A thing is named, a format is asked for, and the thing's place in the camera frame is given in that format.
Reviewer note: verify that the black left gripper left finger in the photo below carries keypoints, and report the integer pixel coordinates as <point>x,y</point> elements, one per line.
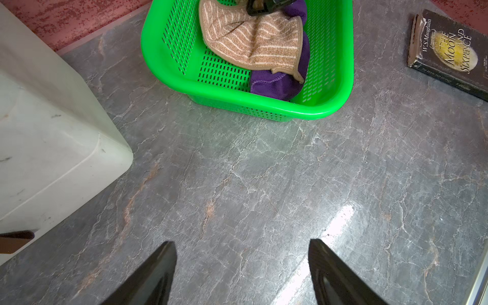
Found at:
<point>151,283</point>

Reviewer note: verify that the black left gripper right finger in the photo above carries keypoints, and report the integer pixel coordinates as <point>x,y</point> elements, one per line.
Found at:
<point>333,281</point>

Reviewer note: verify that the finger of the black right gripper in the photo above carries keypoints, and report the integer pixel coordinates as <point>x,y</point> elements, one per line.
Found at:
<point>264,7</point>

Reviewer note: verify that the beige striped dishcloth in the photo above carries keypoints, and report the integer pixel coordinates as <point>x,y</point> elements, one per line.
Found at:
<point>263,43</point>

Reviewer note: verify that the purple dishcloth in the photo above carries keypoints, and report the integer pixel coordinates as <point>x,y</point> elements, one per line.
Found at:
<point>280,85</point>

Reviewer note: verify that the green plastic basket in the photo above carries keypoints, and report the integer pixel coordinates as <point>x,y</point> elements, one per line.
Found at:
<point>174,50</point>

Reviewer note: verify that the white three-drawer box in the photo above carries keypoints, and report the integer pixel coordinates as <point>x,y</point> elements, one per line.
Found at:
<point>59,148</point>

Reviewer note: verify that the black paperback book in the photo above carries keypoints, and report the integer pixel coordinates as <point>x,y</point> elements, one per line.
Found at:
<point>450,52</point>

